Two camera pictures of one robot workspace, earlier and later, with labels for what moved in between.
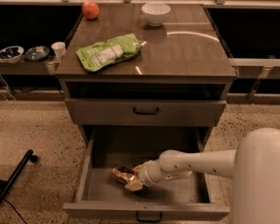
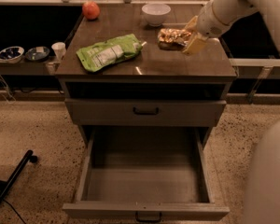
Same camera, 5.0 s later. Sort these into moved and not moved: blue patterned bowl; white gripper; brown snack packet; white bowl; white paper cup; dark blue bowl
Moved: white gripper; brown snack packet
Not moved: white paper cup; white bowl; blue patterned bowl; dark blue bowl
